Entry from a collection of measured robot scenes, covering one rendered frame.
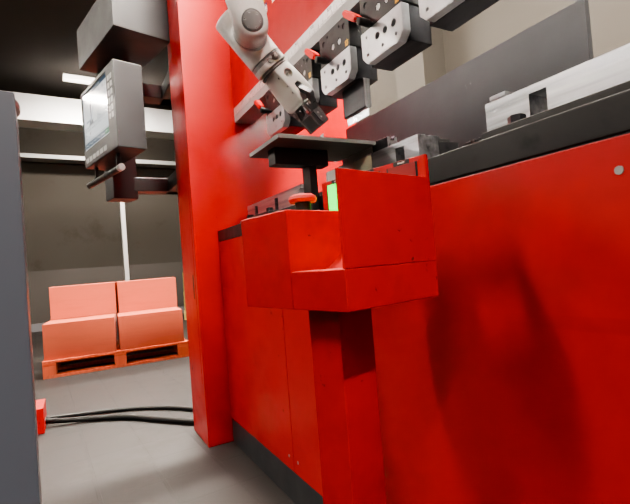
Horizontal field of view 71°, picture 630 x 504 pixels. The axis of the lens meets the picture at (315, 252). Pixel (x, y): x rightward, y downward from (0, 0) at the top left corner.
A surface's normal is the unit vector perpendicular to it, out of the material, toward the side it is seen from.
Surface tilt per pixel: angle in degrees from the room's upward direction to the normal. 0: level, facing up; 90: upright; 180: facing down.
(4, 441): 90
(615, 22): 90
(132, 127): 90
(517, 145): 90
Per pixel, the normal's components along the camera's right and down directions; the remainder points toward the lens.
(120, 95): 0.68, -0.07
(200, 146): 0.48, -0.06
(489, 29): -0.84, 0.05
